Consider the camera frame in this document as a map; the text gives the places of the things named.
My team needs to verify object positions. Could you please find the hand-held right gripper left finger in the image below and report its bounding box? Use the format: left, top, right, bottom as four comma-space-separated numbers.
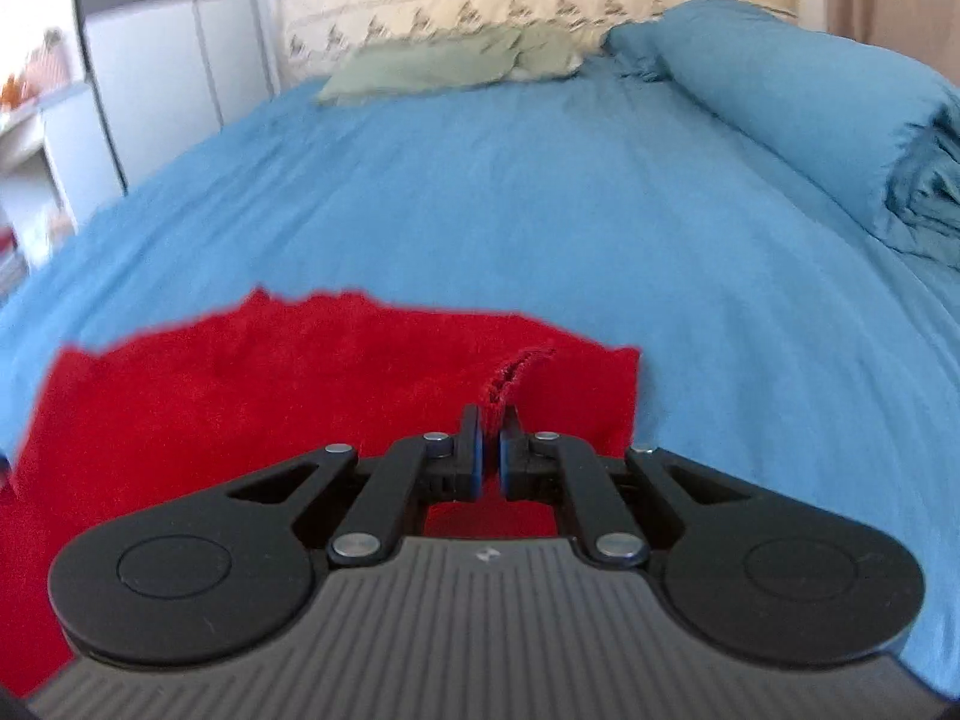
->
225, 403, 484, 566

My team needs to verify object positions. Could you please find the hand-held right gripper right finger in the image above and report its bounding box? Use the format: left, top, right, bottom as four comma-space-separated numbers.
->
499, 405, 743, 569

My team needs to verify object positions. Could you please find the red knit garment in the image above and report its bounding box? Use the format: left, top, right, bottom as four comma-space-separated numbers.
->
0, 286, 643, 698

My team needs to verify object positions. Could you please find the blue bed sheet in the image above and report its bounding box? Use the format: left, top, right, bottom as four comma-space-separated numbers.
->
0, 52, 960, 700

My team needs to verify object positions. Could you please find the green pillow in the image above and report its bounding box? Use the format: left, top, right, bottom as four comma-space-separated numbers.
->
315, 24, 584, 106

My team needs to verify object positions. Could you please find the blue pillow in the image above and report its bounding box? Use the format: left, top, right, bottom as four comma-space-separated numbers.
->
604, 0, 960, 271

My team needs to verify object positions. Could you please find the white wardrobe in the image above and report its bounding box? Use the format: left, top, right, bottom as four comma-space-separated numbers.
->
71, 0, 278, 192

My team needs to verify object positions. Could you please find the white side shelf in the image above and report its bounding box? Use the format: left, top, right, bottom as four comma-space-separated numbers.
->
0, 22, 95, 301

